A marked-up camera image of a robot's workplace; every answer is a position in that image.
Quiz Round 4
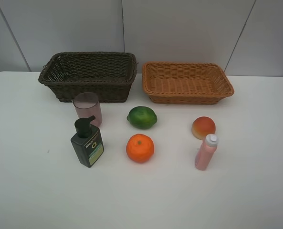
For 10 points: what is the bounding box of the dark green pump bottle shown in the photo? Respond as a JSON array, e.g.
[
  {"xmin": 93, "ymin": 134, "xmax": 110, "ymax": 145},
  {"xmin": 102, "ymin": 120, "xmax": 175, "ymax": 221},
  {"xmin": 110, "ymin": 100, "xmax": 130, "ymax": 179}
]
[{"xmin": 71, "ymin": 115, "xmax": 104, "ymax": 168}]

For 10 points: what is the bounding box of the orange wicker basket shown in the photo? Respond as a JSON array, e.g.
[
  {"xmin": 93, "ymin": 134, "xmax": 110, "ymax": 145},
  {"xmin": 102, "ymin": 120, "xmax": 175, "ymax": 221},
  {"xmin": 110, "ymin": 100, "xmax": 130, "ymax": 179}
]
[{"xmin": 142, "ymin": 62, "xmax": 234, "ymax": 105}]

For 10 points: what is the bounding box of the red yellow peach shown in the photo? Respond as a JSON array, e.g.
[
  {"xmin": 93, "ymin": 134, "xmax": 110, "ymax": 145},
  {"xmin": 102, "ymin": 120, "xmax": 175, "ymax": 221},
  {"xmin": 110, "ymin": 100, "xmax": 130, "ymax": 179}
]
[{"xmin": 191, "ymin": 116, "xmax": 216, "ymax": 140}]

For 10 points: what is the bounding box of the orange tangerine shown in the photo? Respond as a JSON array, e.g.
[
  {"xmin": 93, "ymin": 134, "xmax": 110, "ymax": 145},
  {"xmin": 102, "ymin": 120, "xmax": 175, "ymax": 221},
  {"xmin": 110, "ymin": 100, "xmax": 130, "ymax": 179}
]
[{"xmin": 126, "ymin": 134, "xmax": 155, "ymax": 163}]

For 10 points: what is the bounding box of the green lime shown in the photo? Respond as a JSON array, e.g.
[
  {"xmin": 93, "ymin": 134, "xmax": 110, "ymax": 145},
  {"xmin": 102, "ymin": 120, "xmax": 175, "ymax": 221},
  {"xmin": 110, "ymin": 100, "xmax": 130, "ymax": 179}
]
[{"xmin": 126, "ymin": 106, "xmax": 157, "ymax": 129}]

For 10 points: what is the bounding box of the translucent pink plastic cup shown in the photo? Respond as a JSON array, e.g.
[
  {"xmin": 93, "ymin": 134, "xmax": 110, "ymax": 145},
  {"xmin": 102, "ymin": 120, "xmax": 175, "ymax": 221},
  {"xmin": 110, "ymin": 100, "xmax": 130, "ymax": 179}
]
[{"xmin": 73, "ymin": 92, "xmax": 102, "ymax": 127}]

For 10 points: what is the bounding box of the pink bottle white cap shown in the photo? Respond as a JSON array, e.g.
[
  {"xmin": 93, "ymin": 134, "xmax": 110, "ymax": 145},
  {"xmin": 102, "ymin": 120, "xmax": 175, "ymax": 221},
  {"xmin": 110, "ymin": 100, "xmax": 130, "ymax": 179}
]
[{"xmin": 195, "ymin": 134, "xmax": 219, "ymax": 170}]

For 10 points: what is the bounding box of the dark brown wicker basket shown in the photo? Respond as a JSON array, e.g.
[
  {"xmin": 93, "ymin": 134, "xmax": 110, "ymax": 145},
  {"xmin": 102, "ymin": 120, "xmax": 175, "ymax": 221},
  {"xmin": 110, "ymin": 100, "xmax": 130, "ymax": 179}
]
[{"xmin": 38, "ymin": 52, "xmax": 137, "ymax": 103}]

